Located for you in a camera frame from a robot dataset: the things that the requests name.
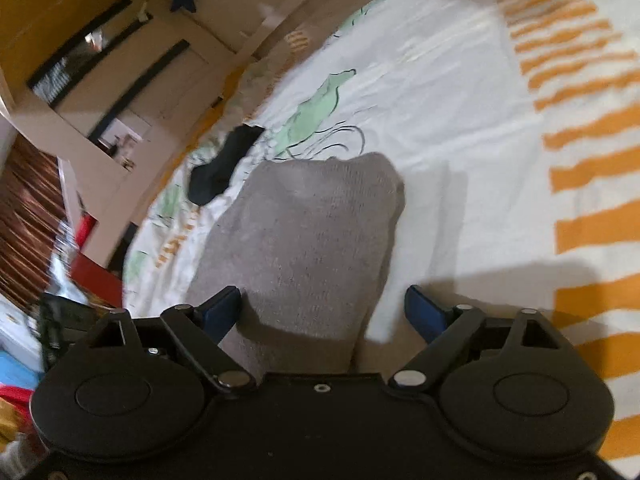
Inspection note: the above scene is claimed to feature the grey knitted hoodie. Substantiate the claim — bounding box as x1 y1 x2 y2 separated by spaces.
182 152 406 376

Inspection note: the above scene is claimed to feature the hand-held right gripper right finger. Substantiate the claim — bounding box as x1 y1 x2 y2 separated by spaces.
390 285 560 392

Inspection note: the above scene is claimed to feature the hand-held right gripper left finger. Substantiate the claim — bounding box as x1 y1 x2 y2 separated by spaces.
87 285 251 393

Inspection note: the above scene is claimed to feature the red box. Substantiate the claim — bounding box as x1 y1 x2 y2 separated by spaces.
70 215 123 308

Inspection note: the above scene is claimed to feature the black cloth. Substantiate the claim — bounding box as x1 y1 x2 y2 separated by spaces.
187 124 266 207

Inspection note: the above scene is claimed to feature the leaf printed white duvet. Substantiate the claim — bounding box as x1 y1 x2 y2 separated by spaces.
122 0 640 461

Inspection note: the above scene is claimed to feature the black bag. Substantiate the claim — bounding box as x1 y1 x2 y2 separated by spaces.
40 295 103 373

